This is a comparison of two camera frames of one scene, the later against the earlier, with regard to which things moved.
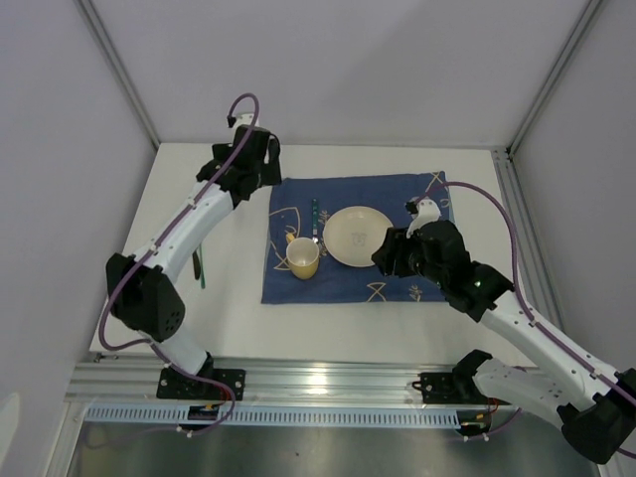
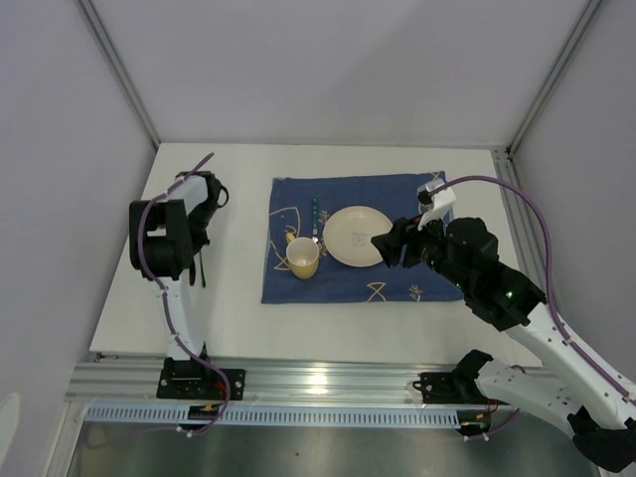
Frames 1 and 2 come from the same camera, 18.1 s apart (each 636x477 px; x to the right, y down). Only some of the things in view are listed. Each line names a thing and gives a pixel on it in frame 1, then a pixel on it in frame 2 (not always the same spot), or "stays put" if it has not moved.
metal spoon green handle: [315, 238] stays put
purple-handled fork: [202, 266] stays put
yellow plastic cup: [302, 255] stays put
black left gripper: [269, 171] → [199, 241]
